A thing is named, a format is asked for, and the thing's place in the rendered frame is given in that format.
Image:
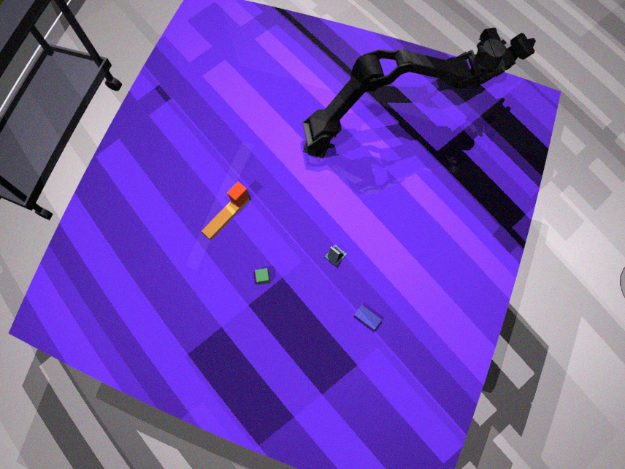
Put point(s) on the blue rectangular block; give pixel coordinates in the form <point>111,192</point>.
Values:
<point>367,317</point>

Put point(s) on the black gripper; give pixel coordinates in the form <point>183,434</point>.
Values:
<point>520,47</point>

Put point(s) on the green cube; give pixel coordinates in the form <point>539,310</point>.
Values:
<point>262,276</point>

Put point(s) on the orange bar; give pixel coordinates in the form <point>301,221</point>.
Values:
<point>239,197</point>

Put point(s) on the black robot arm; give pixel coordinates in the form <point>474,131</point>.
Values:
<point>367,75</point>

